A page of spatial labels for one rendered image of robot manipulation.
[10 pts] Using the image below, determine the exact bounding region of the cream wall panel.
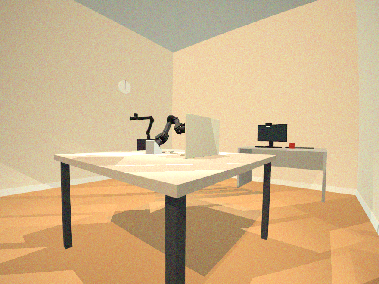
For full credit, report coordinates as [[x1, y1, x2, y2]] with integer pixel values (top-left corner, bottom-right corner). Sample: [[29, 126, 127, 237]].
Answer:
[[185, 113, 220, 159]]

